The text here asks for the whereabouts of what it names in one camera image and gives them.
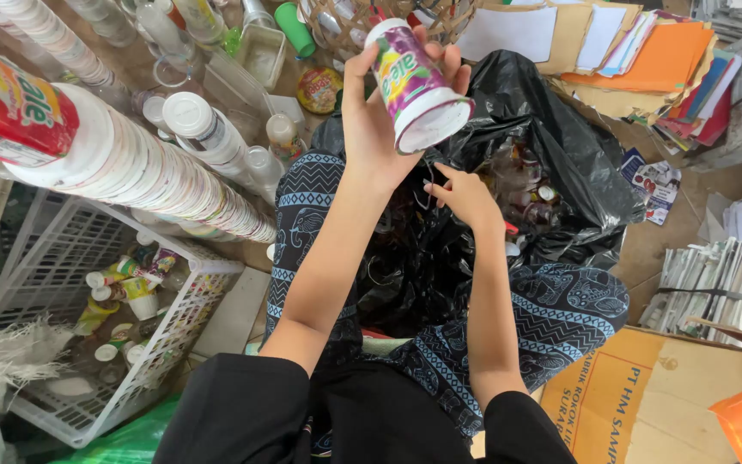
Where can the pile of small labelled bottles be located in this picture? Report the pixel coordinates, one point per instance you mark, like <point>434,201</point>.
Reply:
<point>532,193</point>

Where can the blue white printed leaflet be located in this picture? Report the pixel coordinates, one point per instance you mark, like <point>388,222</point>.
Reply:
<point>657,184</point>

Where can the heap of clear plastic bottles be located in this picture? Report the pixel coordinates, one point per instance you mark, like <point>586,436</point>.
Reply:
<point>207,129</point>

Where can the woven bamboo basket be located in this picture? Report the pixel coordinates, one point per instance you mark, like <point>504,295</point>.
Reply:
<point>345,26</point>

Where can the purple label plastic cup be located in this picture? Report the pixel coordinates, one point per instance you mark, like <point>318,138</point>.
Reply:
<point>413,84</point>

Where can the white plastic lattice basket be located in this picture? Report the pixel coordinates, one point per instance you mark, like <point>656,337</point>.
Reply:
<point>75,245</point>

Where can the person's left hand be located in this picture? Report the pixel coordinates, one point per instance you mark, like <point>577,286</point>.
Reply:
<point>368,129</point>

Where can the pile of coloured paper folders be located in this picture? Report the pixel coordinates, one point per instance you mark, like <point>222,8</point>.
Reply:
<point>641,58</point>

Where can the thin stack of pale cups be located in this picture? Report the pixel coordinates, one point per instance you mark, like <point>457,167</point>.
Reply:
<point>55,38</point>

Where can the person's right hand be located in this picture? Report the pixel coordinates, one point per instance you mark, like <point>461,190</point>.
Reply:
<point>471,200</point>

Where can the green plastic cup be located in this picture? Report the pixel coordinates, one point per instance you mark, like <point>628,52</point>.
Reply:
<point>295,29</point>

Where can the long stack of white cups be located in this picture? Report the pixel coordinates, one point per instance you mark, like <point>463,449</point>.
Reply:
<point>145,174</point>

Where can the black plastic garbage bag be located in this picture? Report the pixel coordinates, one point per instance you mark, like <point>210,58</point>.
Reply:
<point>558,129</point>

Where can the clear rectangular plastic container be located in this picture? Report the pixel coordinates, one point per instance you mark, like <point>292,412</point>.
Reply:
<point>261,55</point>

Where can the heap of mixed used cups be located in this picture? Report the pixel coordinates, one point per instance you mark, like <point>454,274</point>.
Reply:
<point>126,296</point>

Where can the green plastic bag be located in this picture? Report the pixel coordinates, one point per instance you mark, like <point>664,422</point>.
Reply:
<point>132,438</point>

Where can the blue patterned black trousers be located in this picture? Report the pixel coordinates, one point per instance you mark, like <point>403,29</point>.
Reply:
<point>558,316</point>

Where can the red label plastic cup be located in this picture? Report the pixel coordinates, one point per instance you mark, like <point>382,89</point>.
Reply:
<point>10,109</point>

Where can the black shirt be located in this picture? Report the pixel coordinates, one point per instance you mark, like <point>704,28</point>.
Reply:
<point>377,419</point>

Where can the round yellow red foil lid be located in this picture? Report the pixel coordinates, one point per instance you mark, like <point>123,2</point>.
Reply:
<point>319,90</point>

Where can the frayed white woven sack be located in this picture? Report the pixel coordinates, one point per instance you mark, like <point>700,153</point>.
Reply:
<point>4,361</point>

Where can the brown printed cardboard box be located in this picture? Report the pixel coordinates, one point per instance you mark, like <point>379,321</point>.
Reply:
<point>641,399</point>

